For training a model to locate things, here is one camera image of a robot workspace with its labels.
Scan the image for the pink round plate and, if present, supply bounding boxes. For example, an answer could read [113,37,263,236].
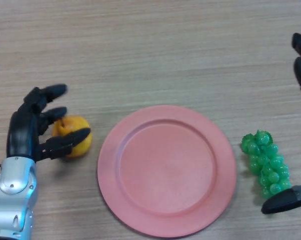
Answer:
[97,104,238,238]

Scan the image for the yellow pear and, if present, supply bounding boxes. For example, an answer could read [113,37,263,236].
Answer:
[52,115,93,159]

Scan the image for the green grape bunch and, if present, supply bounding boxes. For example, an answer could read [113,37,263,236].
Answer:
[240,129,291,200]

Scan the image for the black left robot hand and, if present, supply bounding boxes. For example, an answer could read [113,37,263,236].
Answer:
[6,83,92,162]

